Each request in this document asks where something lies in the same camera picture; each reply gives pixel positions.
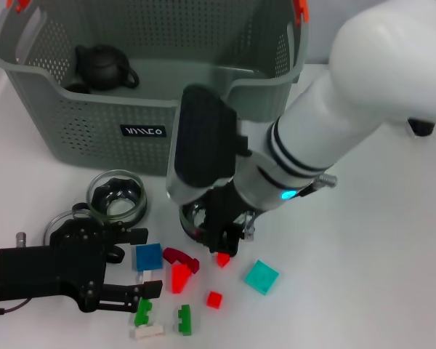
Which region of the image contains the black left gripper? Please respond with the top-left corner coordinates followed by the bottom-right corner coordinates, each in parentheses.
top-left (0, 217), bottom-right (164, 313)

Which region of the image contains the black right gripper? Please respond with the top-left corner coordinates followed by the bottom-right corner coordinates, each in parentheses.
top-left (202, 181), bottom-right (259, 258)

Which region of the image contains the glass teacup with black base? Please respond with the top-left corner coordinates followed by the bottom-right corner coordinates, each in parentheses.
top-left (43, 209), bottom-right (126, 265)
top-left (71, 169), bottom-right (148, 228)
top-left (179, 201), bottom-right (219, 244)

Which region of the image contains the grey perforated storage bin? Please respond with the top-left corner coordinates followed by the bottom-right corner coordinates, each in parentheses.
top-left (0, 0), bottom-right (310, 178)

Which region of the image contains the blue square brick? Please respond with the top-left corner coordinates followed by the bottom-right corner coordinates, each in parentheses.
top-left (132, 243), bottom-right (164, 272)

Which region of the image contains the long white brick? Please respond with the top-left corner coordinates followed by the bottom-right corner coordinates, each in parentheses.
top-left (129, 270), bottom-right (159, 326)

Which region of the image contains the dark red arch brick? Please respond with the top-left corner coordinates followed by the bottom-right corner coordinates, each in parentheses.
top-left (162, 246), bottom-right (201, 274)

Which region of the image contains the red slope brick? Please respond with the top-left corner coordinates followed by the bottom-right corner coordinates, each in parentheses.
top-left (170, 263), bottom-right (193, 294)

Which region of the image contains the green stepped brick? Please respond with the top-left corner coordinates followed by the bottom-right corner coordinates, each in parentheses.
top-left (177, 304), bottom-right (192, 336)
top-left (133, 297), bottom-right (154, 326)

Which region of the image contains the teal square brick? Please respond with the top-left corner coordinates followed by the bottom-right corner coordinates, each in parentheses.
top-left (244, 259), bottom-right (279, 296)

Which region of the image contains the short white studded brick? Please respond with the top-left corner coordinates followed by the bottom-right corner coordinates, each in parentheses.
top-left (130, 324), bottom-right (166, 341)

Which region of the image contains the black clay teapot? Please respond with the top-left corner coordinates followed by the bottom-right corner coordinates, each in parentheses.
top-left (74, 43), bottom-right (141, 92)

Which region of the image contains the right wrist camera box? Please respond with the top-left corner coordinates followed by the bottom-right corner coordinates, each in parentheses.
top-left (166, 84), bottom-right (250, 207)

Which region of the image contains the right gripper cable with plugs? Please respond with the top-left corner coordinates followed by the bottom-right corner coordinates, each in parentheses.
top-left (241, 173), bottom-right (339, 242)

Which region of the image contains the glass pitcher with black handle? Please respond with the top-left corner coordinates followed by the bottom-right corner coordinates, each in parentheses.
top-left (406, 118), bottom-right (436, 138)

